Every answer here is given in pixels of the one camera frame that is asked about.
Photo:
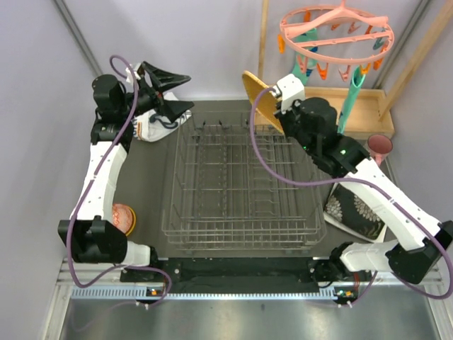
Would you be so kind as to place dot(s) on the teal patterned sock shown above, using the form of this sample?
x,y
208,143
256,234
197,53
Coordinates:
x,y
301,69
353,91

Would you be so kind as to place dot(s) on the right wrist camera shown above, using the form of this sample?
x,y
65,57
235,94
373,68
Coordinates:
x,y
287,90

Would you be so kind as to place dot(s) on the teal patterned sock back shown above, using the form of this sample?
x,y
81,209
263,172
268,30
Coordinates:
x,y
301,69

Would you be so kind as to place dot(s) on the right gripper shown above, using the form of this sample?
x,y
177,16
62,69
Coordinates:
x,y
283,117

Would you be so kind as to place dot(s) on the black floral square plate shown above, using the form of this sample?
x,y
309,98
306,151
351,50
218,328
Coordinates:
x,y
349,213

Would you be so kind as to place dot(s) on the pink ceramic mug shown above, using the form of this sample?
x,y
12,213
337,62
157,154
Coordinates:
x,y
379,146

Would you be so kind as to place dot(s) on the yellow woven-pattern plate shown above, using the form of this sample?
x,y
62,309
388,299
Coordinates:
x,y
267,103

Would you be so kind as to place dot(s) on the white printed cloth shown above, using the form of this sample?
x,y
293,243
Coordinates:
x,y
151,126

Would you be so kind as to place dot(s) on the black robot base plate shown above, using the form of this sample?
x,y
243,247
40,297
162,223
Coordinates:
x,y
248,275

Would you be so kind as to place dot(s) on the teal patterned sock front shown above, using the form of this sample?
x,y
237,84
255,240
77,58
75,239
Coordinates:
x,y
353,91

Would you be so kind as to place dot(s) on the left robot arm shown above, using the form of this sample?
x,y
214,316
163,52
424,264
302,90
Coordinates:
x,y
90,235

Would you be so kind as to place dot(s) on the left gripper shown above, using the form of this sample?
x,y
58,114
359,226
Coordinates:
x,y
161,80

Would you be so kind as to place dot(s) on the red patterned bowl yellow rim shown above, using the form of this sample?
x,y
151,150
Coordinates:
x,y
124,218

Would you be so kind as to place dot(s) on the grey wire dish rack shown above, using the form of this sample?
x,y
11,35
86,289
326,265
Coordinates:
x,y
241,187

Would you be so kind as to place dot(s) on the wooden tray frame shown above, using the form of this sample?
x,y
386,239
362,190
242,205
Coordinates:
x,y
372,113

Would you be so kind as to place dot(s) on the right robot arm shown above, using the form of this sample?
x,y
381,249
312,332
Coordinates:
x,y
421,239

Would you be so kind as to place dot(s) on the pink round clothes hanger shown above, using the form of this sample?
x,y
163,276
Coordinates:
x,y
347,38

